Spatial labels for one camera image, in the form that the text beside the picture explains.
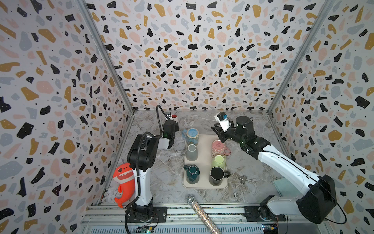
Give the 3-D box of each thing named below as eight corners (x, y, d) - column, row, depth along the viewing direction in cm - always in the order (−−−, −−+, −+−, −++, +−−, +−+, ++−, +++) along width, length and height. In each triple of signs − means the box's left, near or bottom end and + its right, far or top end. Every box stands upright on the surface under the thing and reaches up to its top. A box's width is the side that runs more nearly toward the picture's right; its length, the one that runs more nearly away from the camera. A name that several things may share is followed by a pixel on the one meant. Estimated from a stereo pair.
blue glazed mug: (182, 146, 102) (181, 137, 93) (183, 137, 107) (182, 127, 98) (199, 147, 102) (199, 137, 93) (198, 137, 107) (199, 127, 98)
